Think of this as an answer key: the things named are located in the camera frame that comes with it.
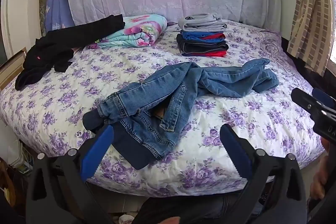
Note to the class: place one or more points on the leaning picture panel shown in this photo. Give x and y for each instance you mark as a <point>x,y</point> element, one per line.
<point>38,14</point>

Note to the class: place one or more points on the grey folded pants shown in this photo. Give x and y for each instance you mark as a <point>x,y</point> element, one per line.
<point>199,23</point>

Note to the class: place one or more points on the wooden picture frame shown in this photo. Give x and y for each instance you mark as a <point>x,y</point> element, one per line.
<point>11,66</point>

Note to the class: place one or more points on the stack of folded clothes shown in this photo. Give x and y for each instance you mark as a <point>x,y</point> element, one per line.
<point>197,48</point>

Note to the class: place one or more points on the beige checked curtain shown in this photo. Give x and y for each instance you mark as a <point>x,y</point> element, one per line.
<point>309,16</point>

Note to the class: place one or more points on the red folded garment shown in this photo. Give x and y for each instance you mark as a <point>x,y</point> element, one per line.
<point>219,54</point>

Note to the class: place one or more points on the purple floral bedspread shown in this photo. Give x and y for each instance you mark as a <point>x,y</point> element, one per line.
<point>78,98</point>

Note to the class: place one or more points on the person's right hand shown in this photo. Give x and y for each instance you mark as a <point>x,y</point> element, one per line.
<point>319,184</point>

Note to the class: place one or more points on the blue and red folded pants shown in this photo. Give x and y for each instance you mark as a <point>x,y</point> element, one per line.
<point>199,36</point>

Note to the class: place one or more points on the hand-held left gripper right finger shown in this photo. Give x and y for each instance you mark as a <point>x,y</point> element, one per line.
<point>233,150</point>

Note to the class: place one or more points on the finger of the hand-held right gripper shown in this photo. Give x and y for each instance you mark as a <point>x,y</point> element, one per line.
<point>305,99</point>
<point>324,98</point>

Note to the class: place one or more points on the stack of plastic containers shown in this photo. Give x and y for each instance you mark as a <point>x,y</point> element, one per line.
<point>19,158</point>

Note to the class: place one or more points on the blue denim pants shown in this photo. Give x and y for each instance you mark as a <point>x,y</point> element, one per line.
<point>181,87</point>

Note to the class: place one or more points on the black garment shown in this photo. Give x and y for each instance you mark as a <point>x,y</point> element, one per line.
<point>65,40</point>

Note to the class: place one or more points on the folded floral blanket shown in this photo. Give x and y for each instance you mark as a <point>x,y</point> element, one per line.
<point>134,32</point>

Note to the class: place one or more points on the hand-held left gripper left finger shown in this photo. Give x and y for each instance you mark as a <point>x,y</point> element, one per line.
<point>97,153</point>

